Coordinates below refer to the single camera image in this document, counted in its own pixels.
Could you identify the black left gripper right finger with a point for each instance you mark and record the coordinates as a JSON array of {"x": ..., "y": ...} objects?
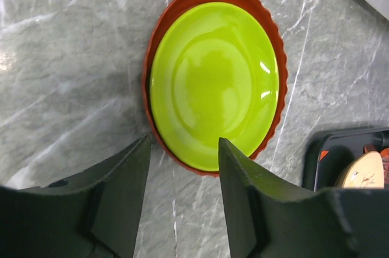
[{"x": 267, "y": 216}]

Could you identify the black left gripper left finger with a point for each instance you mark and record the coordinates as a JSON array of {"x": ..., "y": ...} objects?
[{"x": 94, "y": 213}]

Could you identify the lime green plate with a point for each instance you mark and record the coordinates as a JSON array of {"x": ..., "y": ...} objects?
[{"x": 214, "y": 75}]

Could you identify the red scalloped plate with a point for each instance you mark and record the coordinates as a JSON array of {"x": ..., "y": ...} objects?
[{"x": 174, "y": 10}]

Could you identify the orange plastic fork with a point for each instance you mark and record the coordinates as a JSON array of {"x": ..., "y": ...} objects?
[{"x": 323, "y": 154}]

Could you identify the black tray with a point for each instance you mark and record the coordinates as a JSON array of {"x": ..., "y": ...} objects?
[{"x": 345, "y": 146}]

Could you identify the beige bird plate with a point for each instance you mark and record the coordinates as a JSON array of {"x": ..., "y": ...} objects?
[{"x": 365, "y": 172}]

